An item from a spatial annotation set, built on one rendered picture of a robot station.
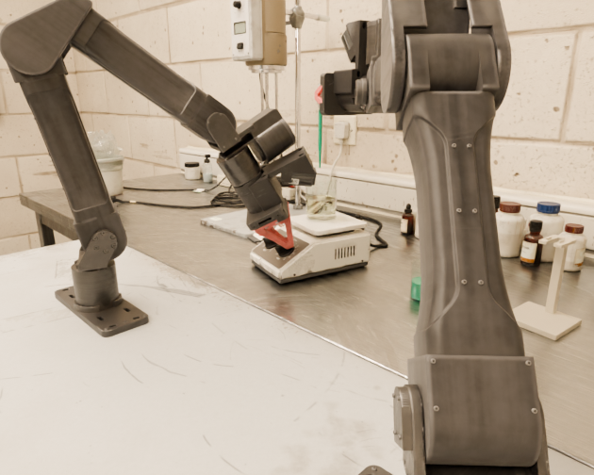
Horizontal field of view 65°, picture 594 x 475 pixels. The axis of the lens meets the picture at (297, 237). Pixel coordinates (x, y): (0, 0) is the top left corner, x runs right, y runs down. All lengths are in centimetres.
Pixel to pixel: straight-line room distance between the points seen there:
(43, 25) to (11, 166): 238
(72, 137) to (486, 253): 55
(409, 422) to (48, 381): 44
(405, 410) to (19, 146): 286
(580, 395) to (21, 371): 65
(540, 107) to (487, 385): 91
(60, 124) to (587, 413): 72
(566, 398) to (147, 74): 66
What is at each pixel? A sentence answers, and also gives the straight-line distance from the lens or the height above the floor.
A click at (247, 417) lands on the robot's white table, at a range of 52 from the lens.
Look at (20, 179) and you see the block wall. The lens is 307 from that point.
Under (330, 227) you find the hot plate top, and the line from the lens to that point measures 86.
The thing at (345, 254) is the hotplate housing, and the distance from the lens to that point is 88.
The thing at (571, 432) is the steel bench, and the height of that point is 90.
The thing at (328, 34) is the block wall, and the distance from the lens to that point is 150.
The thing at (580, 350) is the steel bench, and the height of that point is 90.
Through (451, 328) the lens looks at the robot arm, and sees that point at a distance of 32.
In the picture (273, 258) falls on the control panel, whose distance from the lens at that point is 85.
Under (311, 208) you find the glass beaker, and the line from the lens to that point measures 89.
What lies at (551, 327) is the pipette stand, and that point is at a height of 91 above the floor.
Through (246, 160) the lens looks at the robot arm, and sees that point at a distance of 75.
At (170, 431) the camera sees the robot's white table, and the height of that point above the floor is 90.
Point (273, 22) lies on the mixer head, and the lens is 119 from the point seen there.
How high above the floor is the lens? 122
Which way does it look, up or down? 17 degrees down
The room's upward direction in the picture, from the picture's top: straight up
